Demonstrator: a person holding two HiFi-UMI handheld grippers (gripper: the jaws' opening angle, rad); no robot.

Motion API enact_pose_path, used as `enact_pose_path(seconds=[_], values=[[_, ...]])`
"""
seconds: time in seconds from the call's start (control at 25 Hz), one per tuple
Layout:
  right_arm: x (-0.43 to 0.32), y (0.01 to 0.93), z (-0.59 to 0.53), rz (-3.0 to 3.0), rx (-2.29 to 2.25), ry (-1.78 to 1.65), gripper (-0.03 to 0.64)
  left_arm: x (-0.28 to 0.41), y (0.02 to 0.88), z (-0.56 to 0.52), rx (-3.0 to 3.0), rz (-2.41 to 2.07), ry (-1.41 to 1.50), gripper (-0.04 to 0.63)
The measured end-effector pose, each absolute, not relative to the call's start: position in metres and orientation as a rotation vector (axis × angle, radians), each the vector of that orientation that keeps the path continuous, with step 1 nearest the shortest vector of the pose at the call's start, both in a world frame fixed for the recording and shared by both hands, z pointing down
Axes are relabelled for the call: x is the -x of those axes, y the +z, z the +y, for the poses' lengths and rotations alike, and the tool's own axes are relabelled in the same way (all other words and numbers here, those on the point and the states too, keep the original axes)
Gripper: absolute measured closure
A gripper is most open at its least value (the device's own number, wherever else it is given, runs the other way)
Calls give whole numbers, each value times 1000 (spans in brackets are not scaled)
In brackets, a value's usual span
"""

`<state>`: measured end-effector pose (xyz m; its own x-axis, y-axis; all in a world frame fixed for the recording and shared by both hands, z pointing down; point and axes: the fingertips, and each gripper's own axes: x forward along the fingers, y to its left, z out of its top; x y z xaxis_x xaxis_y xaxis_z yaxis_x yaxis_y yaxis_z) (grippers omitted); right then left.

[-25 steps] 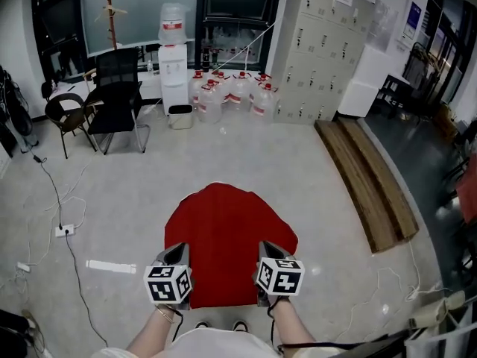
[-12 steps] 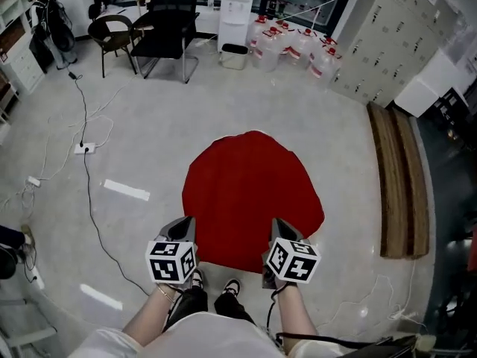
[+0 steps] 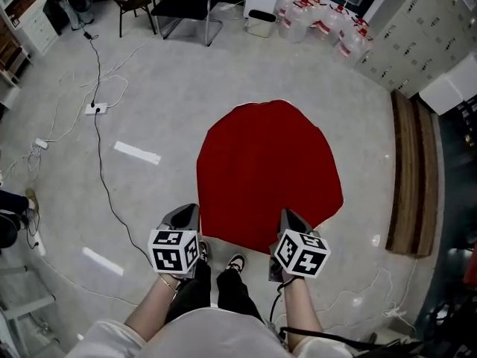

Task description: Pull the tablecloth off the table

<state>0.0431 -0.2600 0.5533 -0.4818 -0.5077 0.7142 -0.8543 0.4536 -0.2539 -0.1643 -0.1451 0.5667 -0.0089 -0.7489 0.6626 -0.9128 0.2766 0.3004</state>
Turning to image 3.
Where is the white waste bin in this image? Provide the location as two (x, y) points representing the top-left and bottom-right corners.
(245, 9), (278, 39)

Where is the white floor cable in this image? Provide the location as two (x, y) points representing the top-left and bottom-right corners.
(44, 35), (157, 143)

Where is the white shelf cabinet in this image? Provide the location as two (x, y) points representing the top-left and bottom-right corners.
(0, 0), (61, 56)

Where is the red tablecloth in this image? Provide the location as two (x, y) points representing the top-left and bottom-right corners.
(196, 98), (344, 256)

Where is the person's light shirt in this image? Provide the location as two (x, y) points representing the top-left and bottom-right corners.
(65, 307), (358, 358)

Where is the group of clear water jugs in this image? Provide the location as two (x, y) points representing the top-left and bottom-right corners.
(275, 0), (374, 67)

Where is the white box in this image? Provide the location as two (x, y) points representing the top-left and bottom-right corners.
(418, 52), (477, 116)

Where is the person's leg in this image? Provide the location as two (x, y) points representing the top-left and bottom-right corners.
(216, 268), (265, 322)
(165, 259), (212, 324)

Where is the person's right forearm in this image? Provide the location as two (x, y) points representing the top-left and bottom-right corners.
(282, 276), (324, 345)

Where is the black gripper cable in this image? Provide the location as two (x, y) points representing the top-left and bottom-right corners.
(268, 291), (285, 324)

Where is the long black floor cable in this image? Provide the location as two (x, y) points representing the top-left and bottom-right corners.
(82, 31), (154, 267)

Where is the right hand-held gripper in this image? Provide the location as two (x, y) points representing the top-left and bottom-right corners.
(268, 207), (332, 283)

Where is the person's left leg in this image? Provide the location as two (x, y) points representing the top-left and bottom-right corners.
(165, 259), (212, 324)

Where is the black bag strap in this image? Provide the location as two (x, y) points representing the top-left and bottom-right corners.
(279, 326), (424, 358)

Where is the person's right shoe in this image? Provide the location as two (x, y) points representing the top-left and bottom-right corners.
(224, 254), (247, 274)

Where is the grey metal rack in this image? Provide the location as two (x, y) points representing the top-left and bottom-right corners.
(0, 266), (57, 358)

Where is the person's right leg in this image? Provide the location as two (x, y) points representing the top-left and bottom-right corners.
(216, 268), (265, 322)

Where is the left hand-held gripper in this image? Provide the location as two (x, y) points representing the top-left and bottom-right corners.
(148, 203), (201, 279)

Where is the thin gold bracelet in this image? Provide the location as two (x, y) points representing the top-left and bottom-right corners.
(159, 275), (180, 295)

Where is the thin white cable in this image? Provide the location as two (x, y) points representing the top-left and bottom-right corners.
(323, 258), (421, 332)

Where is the beige locker cabinet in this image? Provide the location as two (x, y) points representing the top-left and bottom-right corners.
(353, 0), (477, 98)

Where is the person's left forearm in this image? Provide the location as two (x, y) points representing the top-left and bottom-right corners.
(124, 273), (180, 337)

